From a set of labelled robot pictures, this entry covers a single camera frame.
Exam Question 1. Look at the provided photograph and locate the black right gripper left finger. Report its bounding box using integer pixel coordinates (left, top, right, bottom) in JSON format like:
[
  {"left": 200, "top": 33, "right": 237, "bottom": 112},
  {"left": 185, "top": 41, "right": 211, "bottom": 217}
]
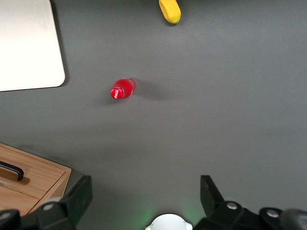
[{"left": 0, "top": 175, "right": 93, "bottom": 230}]

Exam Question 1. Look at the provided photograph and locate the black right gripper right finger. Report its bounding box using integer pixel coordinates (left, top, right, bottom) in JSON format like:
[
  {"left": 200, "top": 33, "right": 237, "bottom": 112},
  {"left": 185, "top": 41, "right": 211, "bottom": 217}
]
[{"left": 194, "top": 175, "right": 307, "bottom": 230}]

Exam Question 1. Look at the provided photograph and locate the red cola bottle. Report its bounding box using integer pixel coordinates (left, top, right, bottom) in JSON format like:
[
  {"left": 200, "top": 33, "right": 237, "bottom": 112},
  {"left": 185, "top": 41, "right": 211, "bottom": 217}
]
[{"left": 110, "top": 77, "right": 137, "bottom": 100}]

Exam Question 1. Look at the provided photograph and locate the yellow sponge toy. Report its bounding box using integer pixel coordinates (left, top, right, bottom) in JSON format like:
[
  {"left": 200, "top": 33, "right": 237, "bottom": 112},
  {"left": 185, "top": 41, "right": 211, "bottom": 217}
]
[{"left": 158, "top": 0, "right": 182, "bottom": 24}]

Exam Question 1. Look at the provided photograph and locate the beige plastic tray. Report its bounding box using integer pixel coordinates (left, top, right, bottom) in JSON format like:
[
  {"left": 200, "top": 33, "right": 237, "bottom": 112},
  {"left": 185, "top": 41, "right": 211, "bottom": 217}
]
[{"left": 0, "top": 0, "right": 66, "bottom": 92}]

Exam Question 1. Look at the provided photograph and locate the wooden drawer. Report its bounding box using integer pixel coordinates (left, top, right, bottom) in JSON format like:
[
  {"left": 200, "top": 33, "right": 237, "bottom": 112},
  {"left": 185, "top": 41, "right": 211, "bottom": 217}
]
[
  {"left": 0, "top": 185, "right": 40, "bottom": 216},
  {"left": 0, "top": 143, "right": 72, "bottom": 199}
]

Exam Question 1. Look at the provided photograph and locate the black lower drawer handle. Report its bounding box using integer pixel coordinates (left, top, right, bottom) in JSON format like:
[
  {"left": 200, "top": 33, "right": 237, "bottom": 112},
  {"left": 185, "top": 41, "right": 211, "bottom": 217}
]
[{"left": 0, "top": 161, "right": 24, "bottom": 182}]

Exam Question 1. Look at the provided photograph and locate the wooden drawer cabinet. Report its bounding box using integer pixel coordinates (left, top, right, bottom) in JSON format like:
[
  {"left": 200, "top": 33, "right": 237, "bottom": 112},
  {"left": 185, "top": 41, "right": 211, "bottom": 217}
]
[{"left": 0, "top": 143, "right": 72, "bottom": 216}]

